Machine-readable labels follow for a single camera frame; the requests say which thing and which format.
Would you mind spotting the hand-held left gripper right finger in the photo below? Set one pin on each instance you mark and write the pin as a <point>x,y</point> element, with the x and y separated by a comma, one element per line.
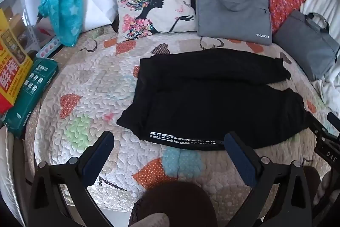
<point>239,160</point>

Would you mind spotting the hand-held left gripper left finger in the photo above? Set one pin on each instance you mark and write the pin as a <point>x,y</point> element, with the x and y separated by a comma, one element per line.
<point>97,158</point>

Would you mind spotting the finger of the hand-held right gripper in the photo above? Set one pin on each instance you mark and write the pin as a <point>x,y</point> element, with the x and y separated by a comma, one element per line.
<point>317,124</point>
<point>334,118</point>

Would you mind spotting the black pants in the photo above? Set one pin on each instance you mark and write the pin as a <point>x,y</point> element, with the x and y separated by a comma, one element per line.
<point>207,99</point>

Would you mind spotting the quilted heart pattern bedspread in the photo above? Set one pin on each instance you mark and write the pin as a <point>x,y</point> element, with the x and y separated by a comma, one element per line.
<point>90,88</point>

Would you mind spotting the dark grey laptop bag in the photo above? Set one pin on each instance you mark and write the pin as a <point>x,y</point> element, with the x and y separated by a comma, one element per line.
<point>308,40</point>

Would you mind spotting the green cardboard box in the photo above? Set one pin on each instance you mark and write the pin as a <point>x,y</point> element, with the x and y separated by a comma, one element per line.
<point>29,96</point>

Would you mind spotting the pastel paint palette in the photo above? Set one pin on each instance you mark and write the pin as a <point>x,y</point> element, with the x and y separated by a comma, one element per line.
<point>49,48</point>

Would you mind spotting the yellow and red box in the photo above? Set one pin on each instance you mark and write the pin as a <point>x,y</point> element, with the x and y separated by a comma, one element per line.
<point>10,56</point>

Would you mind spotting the light grey laptop bag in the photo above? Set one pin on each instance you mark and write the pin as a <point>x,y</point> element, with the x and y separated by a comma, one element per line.
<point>233,11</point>

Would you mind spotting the teal star blanket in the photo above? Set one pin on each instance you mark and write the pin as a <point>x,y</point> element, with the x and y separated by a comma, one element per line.
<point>66,1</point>

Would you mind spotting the printed silhouette cushion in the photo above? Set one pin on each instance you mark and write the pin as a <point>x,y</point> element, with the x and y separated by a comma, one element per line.
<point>154,3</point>

